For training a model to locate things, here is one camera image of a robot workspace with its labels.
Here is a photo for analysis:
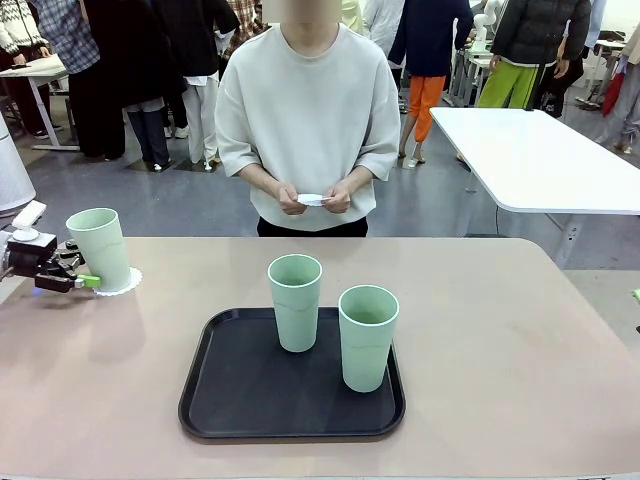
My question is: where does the person's left hand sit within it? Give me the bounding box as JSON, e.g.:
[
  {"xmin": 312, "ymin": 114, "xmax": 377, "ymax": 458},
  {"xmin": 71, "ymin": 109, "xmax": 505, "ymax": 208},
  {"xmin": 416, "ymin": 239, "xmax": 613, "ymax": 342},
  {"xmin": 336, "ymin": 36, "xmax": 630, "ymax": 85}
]
[{"xmin": 322, "ymin": 182, "xmax": 353, "ymax": 215}]

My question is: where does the person in lime green trousers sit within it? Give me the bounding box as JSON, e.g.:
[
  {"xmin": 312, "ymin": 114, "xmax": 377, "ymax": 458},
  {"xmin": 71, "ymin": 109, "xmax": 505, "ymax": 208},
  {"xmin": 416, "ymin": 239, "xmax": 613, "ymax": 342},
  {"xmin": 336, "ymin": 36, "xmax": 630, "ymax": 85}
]
[{"xmin": 474, "ymin": 0, "xmax": 594, "ymax": 119}]

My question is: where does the person in orange trousers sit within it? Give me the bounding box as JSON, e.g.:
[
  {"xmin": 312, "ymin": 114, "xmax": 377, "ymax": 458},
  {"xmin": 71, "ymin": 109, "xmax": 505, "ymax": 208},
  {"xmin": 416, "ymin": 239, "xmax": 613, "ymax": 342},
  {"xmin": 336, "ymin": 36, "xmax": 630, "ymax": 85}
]
[{"xmin": 387, "ymin": 0, "xmax": 475, "ymax": 169}]

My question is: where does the person in beige sweater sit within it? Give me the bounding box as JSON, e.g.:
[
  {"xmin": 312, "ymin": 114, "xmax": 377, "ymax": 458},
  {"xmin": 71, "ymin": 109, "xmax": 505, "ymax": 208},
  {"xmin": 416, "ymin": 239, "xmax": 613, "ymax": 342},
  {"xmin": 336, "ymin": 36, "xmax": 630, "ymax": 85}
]
[{"xmin": 213, "ymin": 0, "xmax": 402, "ymax": 239}]

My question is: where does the white standing desk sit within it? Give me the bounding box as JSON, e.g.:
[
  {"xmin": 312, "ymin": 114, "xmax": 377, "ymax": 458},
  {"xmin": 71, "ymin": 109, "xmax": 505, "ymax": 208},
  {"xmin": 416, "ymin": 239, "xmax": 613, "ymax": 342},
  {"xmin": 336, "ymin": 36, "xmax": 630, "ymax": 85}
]
[{"xmin": 0, "ymin": 53, "xmax": 81, "ymax": 152}]

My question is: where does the person in long black coat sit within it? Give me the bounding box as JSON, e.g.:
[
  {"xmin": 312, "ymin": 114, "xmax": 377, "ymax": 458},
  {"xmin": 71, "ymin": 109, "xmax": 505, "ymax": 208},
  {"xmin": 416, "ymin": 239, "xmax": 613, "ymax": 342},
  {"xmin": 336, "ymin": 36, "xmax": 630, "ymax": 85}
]
[{"xmin": 82, "ymin": 0, "xmax": 189, "ymax": 174}]

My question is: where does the person's right forearm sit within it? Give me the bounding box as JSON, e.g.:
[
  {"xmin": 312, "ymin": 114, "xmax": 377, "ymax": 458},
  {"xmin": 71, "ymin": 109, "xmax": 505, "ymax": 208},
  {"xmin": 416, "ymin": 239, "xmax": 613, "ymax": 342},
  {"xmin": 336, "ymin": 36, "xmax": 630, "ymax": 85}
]
[{"xmin": 238, "ymin": 162, "xmax": 289, "ymax": 201}]

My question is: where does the person in pale yellow top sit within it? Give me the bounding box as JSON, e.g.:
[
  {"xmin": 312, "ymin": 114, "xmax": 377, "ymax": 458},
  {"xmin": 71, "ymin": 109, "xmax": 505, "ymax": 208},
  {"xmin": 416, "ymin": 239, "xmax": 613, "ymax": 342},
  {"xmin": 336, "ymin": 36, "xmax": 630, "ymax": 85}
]
[{"xmin": 342, "ymin": 0, "xmax": 366, "ymax": 36}]

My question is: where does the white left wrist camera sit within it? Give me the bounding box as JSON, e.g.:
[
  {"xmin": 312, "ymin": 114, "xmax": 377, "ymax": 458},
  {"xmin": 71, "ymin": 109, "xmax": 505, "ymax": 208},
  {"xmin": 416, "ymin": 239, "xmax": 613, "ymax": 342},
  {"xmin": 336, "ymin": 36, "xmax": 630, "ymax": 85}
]
[{"xmin": 12, "ymin": 201, "xmax": 47, "ymax": 242}]

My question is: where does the person with red bag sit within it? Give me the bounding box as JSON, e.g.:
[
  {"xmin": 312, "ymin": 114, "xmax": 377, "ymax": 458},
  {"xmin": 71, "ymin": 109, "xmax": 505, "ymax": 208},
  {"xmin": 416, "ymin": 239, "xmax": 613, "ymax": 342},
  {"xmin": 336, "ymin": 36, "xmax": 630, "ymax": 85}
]
[{"xmin": 594, "ymin": 0, "xmax": 640, "ymax": 154}]

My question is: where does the person in orange plaid shirt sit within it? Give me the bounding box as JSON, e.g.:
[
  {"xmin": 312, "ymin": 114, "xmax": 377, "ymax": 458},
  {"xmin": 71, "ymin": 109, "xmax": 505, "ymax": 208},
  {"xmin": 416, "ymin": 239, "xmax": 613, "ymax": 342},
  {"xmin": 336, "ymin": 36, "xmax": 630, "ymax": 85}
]
[{"xmin": 227, "ymin": 0, "xmax": 271, "ymax": 51}]

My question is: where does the person's right hand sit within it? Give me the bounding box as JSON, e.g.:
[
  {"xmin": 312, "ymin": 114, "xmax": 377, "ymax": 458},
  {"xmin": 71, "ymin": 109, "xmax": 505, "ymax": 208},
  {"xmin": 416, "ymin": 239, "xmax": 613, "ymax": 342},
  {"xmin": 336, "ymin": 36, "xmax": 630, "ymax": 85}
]
[{"xmin": 273, "ymin": 182, "xmax": 307, "ymax": 217}]

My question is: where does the person in white trousers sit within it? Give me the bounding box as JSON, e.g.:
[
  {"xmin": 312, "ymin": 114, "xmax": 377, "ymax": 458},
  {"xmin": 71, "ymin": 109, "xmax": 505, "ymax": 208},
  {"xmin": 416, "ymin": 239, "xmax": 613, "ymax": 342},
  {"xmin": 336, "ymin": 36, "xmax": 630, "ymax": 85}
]
[{"xmin": 149, "ymin": 0, "xmax": 242, "ymax": 172}]

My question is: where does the white cylindrical floor appliance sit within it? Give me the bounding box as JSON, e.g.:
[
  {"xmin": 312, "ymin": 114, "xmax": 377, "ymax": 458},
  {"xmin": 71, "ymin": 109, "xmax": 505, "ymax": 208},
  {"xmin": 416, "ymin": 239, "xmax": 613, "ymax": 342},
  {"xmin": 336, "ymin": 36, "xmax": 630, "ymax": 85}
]
[{"xmin": 0, "ymin": 112, "xmax": 38, "ymax": 217}]

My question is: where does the person's left forearm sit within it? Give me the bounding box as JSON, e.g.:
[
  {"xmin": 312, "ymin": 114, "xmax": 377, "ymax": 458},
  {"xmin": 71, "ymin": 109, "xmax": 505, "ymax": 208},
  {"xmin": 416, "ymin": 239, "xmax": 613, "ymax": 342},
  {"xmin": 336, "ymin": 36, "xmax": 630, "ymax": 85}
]
[{"xmin": 339, "ymin": 164, "xmax": 376, "ymax": 194}]

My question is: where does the large white table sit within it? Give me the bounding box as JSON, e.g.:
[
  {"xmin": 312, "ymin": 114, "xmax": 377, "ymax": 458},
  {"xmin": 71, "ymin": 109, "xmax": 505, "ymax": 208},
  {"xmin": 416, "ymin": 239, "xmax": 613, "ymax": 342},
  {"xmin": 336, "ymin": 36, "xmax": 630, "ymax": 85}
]
[{"xmin": 428, "ymin": 106, "xmax": 640, "ymax": 266}]

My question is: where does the person in patterned knit sweater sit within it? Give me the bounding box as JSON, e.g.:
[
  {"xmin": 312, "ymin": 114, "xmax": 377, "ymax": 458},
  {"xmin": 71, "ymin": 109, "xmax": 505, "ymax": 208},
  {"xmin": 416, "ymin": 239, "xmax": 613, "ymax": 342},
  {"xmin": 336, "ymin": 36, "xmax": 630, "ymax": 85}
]
[{"xmin": 0, "ymin": 0, "xmax": 51, "ymax": 139}]

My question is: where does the light green plastic cup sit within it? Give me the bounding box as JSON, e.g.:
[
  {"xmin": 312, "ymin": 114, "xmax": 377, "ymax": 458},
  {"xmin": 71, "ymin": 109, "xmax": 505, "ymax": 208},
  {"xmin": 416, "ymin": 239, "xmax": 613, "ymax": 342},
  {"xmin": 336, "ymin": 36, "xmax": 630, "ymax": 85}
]
[
  {"xmin": 65, "ymin": 207, "xmax": 133, "ymax": 293},
  {"xmin": 267, "ymin": 254, "xmax": 323, "ymax": 354},
  {"xmin": 337, "ymin": 284, "xmax": 401, "ymax": 394}
]

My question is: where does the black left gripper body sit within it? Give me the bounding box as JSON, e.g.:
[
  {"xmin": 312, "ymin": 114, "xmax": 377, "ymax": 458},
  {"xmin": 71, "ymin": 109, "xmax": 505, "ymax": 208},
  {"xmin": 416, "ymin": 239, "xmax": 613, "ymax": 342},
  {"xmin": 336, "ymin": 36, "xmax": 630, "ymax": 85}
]
[{"xmin": 5, "ymin": 234, "xmax": 59, "ymax": 276}]

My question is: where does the black plastic serving tray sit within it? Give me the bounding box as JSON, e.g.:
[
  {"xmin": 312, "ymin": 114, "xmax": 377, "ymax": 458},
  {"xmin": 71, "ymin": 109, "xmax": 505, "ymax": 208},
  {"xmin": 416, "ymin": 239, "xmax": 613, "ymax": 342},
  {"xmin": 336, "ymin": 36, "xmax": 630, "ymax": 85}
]
[{"xmin": 177, "ymin": 306, "xmax": 407, "ymax": 441}]

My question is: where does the person in blue plaid shirt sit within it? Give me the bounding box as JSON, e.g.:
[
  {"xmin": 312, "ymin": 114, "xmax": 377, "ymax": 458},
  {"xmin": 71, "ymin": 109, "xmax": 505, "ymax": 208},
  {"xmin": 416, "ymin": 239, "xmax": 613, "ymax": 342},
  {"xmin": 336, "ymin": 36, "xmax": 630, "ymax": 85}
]
[{"xmin": 29, "ymin": 0, "xmax": 126, "ymax": 161}]

